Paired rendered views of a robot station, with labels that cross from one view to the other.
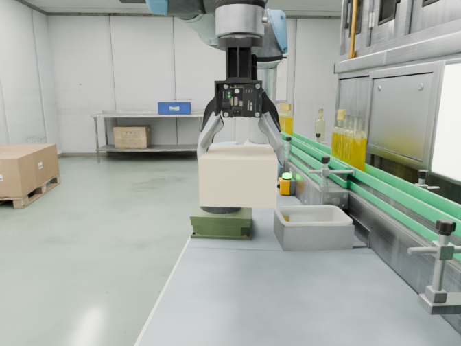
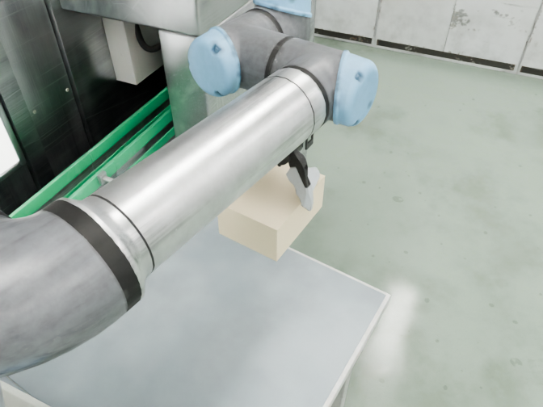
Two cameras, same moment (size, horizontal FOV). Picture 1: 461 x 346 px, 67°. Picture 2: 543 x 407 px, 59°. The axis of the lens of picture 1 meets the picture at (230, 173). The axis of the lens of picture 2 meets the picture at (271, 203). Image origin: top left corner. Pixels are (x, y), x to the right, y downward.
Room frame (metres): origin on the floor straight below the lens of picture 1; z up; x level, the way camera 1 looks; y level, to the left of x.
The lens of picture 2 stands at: (1.15, 0.27, 1.67)
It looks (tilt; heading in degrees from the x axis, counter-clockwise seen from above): 43 degrees down; 208
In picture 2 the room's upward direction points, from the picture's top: straight up
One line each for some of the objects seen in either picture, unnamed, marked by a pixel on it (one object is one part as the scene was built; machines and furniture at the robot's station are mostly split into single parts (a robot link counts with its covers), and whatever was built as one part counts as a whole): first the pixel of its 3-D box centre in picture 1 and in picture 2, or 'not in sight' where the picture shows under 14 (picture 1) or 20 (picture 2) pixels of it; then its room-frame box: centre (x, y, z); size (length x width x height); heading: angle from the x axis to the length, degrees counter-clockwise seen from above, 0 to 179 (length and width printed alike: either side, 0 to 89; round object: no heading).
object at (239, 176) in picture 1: (240, 172); (271, 204); (0.59, -0.02, 1.09); 0.16 x 0.12 x 0.07; 175
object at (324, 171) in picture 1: (331, 174); not in sight; (1.20, -0.36, 0.95); 0.17 x 0.03 x 0.12; 93
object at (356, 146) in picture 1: (355, 157); not in sight; (1.31, -0.48, 0.99); 0.06 x 0.06 x 0.21; 4
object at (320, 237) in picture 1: (319, 228); not in sight; (1.09, -0.29, 0.79); 0.27 x 0.17 x 0.08; 93
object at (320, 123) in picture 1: (319, 130); not in sight; (2.11, -0.54, 1.01); 0.06 x 0.06 x 0.26; 77
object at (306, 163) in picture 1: (280, 144); not in sight; (2.11, -0.30, 0.93); 1.75 x 0.01 x 0.08; 3
